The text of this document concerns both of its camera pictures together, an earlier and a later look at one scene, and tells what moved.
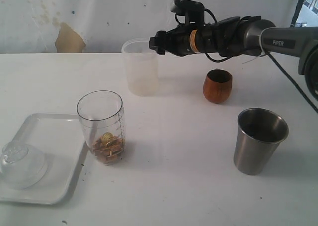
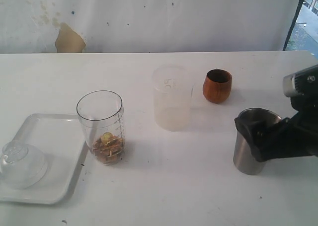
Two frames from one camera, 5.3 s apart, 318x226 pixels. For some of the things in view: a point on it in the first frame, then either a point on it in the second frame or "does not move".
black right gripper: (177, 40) -> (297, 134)
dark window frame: (298, 8) does not move
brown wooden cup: (217, 86) does not move
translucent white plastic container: (141, 64) -> (173, 98)
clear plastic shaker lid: (22, 167) does not move
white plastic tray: (61, 141) does not move
